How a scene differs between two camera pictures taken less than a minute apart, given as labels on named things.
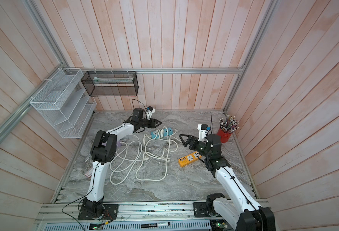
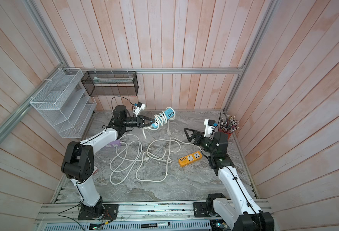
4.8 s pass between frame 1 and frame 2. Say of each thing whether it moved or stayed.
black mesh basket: stayed
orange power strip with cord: stayed
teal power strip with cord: moved
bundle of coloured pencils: stayed
